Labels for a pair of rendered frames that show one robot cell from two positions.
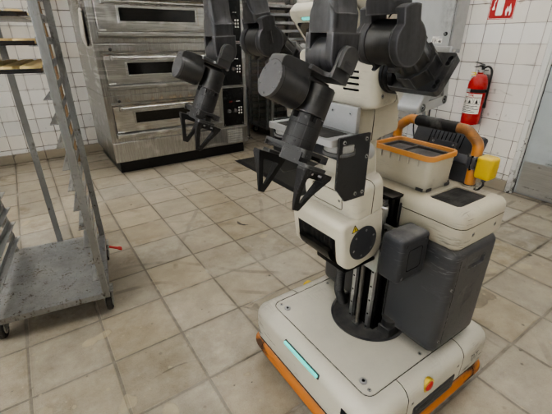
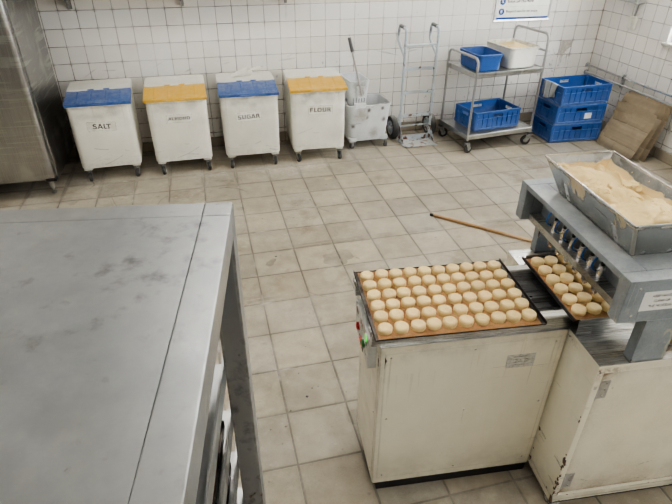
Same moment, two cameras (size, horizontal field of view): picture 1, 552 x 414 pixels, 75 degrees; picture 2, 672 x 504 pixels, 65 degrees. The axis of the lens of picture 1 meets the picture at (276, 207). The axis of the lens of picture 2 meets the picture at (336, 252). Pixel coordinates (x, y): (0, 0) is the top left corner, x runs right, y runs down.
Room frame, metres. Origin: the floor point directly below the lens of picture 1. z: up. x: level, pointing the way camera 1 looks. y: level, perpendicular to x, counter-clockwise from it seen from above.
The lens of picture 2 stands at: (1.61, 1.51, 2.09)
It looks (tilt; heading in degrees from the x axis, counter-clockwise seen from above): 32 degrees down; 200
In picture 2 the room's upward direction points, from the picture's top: straight up
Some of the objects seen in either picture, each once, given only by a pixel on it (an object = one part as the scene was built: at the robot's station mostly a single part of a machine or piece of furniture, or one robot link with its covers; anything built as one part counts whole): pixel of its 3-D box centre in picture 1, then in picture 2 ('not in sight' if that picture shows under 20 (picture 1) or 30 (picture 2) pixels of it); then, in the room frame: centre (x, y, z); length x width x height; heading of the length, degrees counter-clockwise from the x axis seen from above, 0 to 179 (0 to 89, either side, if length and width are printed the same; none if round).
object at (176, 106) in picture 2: not in sight; (180, 124); (-2.49, -1.57, 0.38); 0.64 x 0.54 x 0.77; 35
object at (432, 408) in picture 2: not in sight; (449, 382); (-0.03, 1.42, 0.45); 0.70 x 0.34 x 0.90; 119
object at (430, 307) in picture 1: (394, 237); not in sight; (1.12, -0.43, 0.59); 0.55 x 0.34 x 0.83; 34
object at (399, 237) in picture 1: (359, 244); not in sight; (0.93, -0.25, 0.68); 0.28 x 0.27 x 0.25; 34
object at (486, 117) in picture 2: not in sight; (486, 114); (-4.18, 1.09, 0.28); 0.56 x 0.38 x 0.20; 132
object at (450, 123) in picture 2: not in sight; (491, 88); (-4.18, 1.10, 0.57); 0.85 x 0.58 x 1.13; 131
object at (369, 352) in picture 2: not in sight; (365, 331); (0.15, 1.10, 0.77); 0.24 x 0.04 x 0.14; 29
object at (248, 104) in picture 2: not in sight; (249, 119); (-2.86, -1.04, 0.38); 0.64 x 0.54 x 0.77; 33
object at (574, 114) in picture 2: not in sight; (569, 108); (-4.65, 1.92, 0.30); 0.60 x 0.40 x 0.20; 124
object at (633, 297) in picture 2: not in sight; (598, 259); (-0.28, 1.86, 1.01); 0.72 x 0.33 x 0.34; 29
